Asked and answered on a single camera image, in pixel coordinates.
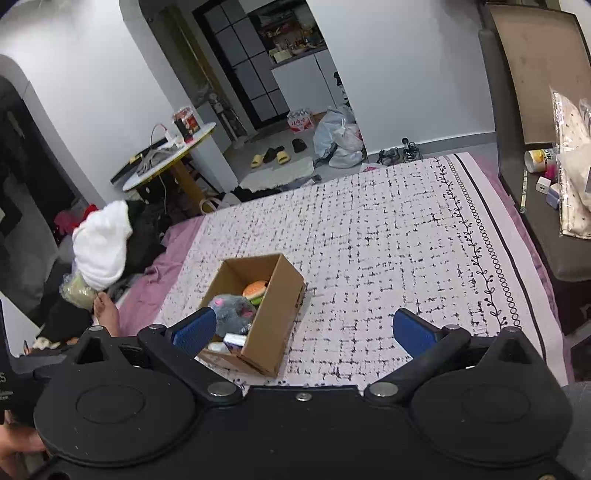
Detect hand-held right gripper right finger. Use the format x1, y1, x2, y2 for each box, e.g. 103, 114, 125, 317
365, 308, 548, 408

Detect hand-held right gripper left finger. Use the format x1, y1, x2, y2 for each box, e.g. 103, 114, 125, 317
69, 307, 244, 408

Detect grey plush toy pink heart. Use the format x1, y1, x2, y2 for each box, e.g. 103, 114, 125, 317
208, 294, 257, 337

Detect blue printed packet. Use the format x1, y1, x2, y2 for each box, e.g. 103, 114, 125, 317
223, 333, 249, 355

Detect hamburger plush toy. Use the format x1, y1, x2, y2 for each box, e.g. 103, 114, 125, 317
243, 280, 269, 306

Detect brown cardboard box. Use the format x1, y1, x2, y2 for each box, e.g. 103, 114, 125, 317
198, 253, 308, 378

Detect person's left hand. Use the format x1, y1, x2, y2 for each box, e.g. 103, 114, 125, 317
0, 413, 48, 468

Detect pink bed sheet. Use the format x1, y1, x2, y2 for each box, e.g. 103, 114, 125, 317
113, 215, 206, 337

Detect person's foot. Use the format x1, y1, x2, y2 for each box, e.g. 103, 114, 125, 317
93, 294, 122, 339

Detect pale yellow bag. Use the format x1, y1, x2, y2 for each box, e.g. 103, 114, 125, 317
59, 271, 100, 311

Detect black clothes pile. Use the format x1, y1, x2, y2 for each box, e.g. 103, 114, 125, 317
121, 199, 168, 274

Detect white fluffy cloth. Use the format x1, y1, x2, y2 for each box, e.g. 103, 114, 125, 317
72, 200, 133, 292

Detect round table yellow edge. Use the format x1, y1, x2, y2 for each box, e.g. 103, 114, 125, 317
110, 122, 218, 217

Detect white floor rug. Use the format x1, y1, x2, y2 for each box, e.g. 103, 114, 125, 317
239, 157, 315, 191

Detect pair of dark shoes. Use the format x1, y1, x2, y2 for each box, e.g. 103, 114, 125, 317
378, 142, 424, 166

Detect white plastic bags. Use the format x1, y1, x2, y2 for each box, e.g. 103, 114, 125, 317
313, 105, 366, 169

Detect red printed can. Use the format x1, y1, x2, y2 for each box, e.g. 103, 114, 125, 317
172, 106, 201, 140

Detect white jar yellow label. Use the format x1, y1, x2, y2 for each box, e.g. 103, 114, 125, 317
523, 148, 562, 174

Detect clear bag with patterned cloth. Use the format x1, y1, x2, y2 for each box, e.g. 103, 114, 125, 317
551, 85, 591, 240

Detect pack of water bottles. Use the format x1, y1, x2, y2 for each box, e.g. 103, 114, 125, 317
287, 108, 316, 132

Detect black framed glass door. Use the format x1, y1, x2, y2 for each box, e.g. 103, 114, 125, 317
191, 0, 291, 132

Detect white cabinet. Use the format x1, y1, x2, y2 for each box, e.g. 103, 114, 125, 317
270, 47, 346, 115

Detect brown padded headboard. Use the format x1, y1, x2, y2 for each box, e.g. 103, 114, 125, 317
478, 0, 591, 151

